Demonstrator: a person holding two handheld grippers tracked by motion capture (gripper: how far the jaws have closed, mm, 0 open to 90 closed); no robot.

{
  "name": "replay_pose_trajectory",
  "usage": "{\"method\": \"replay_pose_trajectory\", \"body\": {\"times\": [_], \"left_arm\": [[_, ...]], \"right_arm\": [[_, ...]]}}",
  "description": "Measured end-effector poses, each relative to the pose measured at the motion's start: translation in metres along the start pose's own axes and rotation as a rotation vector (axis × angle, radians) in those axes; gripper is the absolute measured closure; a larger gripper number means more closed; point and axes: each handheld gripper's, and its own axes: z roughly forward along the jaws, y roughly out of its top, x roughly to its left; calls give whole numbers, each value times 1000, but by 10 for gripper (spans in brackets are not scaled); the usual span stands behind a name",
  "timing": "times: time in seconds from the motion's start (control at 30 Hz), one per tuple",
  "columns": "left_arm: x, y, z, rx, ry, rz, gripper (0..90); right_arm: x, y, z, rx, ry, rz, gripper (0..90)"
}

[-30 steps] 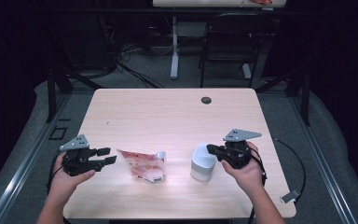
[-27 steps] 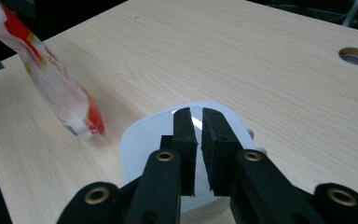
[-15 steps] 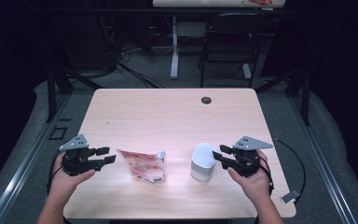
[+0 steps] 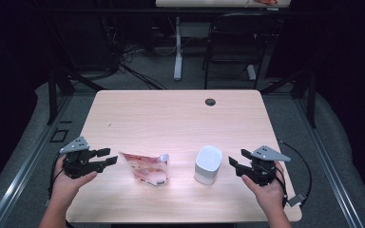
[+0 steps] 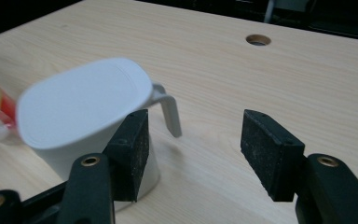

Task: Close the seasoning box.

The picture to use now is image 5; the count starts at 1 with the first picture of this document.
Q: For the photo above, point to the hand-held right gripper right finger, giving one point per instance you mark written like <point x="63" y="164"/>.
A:
<point x="323" y="186"/>

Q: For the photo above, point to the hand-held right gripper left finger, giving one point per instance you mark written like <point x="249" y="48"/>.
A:
<point x="90" y="186"/>

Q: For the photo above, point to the white lidded plastic pitcher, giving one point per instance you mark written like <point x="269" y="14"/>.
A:
<point x="84" y="99"/>

